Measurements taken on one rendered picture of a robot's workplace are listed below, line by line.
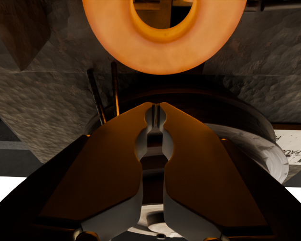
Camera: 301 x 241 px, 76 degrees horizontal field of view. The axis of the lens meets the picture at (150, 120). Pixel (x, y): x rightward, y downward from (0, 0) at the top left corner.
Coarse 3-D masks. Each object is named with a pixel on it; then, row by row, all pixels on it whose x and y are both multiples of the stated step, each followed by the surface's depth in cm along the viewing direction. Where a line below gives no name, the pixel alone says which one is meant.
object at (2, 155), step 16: (0, 128) 886; (0, 160) 780; (16, 160) 779; (32, 160) 778; (0, 176) 735; (16, 176) 734; (112, 240) 597; (128, 240) 596; (144, 240) 596; (160, 240) 595; (176, 240) 595
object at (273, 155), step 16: (112, 112) 36; (192, 112) 30; (208, 112) 31; (224, 112) 32; (240, 112) 33; (96, 128) 37; (224, 128) 29; (240, 128) 29; (256, 128) 33; (240, 144) 32; (256, 144) 31; (272, 144) 31; (272, 160) 35
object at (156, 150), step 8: (152, 144) 30; (160, 144) 30; (152, 152) 31; (160, 152) 31; (248, 152) 32; (144, 160) 32; (152, 160) 32; (160, 160) 32; (256, 160) 32; (144, 168) 32; (152, 168) 32; (160, 168) 31; (264, 168) 34; (144, 176) 34; (152, 176) 34
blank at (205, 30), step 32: (96, 0) 18; (128, 0) 18; (224, 0) 18; (96, 32) 21; (128, 32) 20; (160, 32) 22; (192, 32) 20; (224, 32) 20; (128, 64) 23; (160, 64) 23; (192, 64) 23
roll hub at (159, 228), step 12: (144, 180) 34; (156, 180) 33; (144, 192) 32; (156, 192) 32; (144, 204) 31; (156, 204) 30; (144, 216) 40; (156, 216) 37; (132, 228) 45; (144, 228) 47; (156, 228) 40; (168, 228) 39
